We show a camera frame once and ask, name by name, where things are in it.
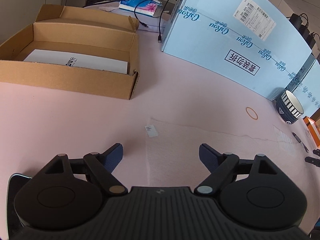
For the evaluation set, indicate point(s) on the white booklet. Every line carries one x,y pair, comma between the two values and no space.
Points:
75,60

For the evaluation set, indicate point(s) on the blue tissue pack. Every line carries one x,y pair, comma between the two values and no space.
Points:
140,6

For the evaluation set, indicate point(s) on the orange box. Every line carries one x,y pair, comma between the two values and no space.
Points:
312,127

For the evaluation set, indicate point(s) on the tan rubber band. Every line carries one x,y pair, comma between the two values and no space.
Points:
246,110

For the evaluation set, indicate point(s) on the black power adapter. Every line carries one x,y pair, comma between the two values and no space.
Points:
296,20
313,40
304,29

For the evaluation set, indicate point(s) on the white foam bag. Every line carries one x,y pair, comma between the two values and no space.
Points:
187,140

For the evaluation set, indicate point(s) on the small white tag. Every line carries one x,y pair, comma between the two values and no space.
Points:
151,131

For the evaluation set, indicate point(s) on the labelled light blue carton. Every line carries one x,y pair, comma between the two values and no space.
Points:
212,42

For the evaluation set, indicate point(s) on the white gridded paper slip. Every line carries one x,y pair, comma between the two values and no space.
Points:
283,135

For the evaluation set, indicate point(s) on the black plastic tool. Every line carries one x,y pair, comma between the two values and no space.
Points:
312,160

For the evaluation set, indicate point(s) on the plain light blue carton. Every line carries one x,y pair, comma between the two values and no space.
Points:
312,87

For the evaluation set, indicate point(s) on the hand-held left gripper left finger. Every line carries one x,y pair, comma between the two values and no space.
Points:
113,155

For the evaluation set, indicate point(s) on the grey pen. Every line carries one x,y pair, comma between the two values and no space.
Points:
297,138

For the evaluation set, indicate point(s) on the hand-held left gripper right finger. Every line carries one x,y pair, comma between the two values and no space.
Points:
208,156

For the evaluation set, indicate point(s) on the blue striped ceramic bowl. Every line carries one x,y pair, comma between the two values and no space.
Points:
287,112

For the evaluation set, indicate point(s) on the open cardboard box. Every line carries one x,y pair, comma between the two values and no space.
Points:
62,80

